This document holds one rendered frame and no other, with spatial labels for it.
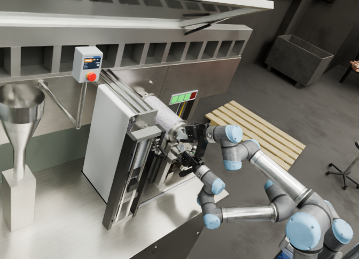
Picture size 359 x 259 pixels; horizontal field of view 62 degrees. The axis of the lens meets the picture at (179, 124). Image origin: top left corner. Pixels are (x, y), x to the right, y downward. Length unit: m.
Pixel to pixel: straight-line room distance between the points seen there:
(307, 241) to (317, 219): 0.08
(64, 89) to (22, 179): 0.41
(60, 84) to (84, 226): 0.63
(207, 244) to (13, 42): 2.16
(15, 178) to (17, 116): 0.33
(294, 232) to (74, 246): 0.88
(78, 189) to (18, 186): 0.42
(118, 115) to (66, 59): 0.35
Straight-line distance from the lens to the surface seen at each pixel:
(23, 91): 1.12
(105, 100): 1.32
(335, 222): 1.94
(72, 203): 1.54
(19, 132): 1.07
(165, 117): 1.51
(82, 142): 1.67
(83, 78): 0.99
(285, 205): 1.61
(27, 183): 1.27
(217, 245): 2.79
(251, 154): 1.37
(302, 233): 1.20
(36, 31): 1.23
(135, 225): 1.51
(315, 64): 6.78
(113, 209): 1.35
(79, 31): 1.30
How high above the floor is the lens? 2.11
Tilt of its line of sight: 33 degrees down
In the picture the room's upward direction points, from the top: 21 degrees clockwise
